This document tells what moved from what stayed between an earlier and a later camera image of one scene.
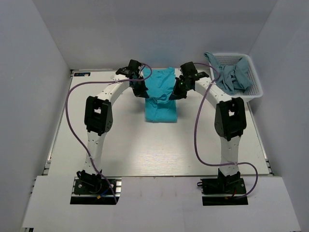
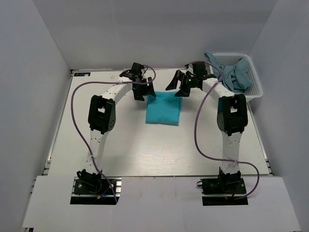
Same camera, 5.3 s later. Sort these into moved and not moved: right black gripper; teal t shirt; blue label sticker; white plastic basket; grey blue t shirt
Moved: teal t shirt; right black gripper
Not moved: grey blue t shirt; blue label sticker; white plastic basket
